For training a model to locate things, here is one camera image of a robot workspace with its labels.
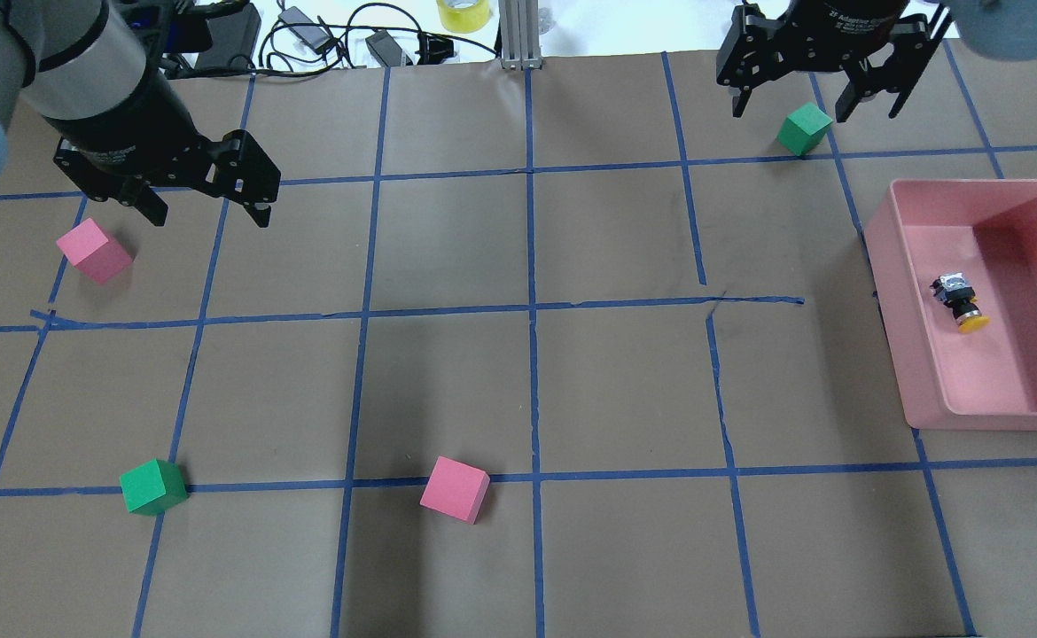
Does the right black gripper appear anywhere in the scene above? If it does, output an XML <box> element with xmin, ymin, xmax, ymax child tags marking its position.
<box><xmin>717</xmin><ymin>1</ymin><xmax>952</xmax><ymax>122</ymax></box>

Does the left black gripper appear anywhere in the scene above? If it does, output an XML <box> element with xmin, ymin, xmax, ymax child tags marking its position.
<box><xmin>52</xmin><ymin>106</ymin><xmax>281</xmax><ymax>229</ymax></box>

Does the yellow push button switch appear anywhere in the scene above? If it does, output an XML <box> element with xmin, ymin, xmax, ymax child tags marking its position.
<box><xmin>929</xmin><ymin>271</ymin><xmax>990</xmax><ymax>334</ymax></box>

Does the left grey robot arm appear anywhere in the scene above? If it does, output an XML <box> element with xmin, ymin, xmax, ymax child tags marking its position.
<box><xmin>0</xmin><ymin>1</ymin><xmax>281</xmax><ymax>229</ymax></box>

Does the green cube upper right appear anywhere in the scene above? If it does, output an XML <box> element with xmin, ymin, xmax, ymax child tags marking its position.
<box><xmin>776</xmin><ymin>102</ymin><xmax>834</xmax><ymax>157</ymax></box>

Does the green cube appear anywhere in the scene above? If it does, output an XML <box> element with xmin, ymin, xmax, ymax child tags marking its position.
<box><xmin>119</xmin><ymin>459</ymin><xmax>189</xmax><ymax>517</ymax></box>
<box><xmin>776</xmin><ymin>102</ymin><xmax>834</xmax><ymax>157</ymax></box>

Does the pink cube upper left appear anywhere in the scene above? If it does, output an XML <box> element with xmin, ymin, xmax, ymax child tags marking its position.
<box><xmin>54</xmin><ymin>219</ymin><xmax>134</xmax><ymax>285</ymax></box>

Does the pink cube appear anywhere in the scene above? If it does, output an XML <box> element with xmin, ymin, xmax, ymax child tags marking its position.
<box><xmin>54</xmin><ymin>219</ymin><xmax>134</xmax><ymax>285</ymax></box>
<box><xmin>418</xmin><ymin>455</ymin><xmax>491</xmax><ymax>525</ymax></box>

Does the black power adapter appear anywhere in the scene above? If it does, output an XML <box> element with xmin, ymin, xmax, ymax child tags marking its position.
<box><xmin>194</xmin><ymin>4</ymin><xmax>261</xmax><ymax>70</ymax></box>

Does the pink plastic bin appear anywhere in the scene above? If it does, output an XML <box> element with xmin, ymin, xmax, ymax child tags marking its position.
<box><xmin>864</xmin><ymin>179</ymin><xmax>1037</xmax><ymax>431</ymax></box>

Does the green cube bottom left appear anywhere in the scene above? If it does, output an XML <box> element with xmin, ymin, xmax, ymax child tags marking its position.
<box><xmin>119</xmin><ymin>459</ymin><xmax>189</xmax><ymax>517</ymax></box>

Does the yellow tape roll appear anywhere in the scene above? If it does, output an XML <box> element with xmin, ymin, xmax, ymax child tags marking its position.
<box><xmin>436</xmin><ymin>0</ymin><xmax>491</xmax><ymax>34</ymax></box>

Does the pink cube bottom centre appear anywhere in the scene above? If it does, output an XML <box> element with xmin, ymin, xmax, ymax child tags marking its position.
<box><xmin>418</xmin><ymin>455</ymin><xmax>491</xmax><ymax>525</ymax></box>

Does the black cable bundle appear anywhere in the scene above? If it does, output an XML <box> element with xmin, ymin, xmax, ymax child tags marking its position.
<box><xmin>257</xmin><ymin>3</ymin><xmax>497</xmax><ymax>79</ymax></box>

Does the aluminium frame post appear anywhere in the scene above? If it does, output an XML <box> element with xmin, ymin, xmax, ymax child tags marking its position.
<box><xmin>498</xmin><ymin>0</ymin><xmax>543</xmax><ymax>70</ymax></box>

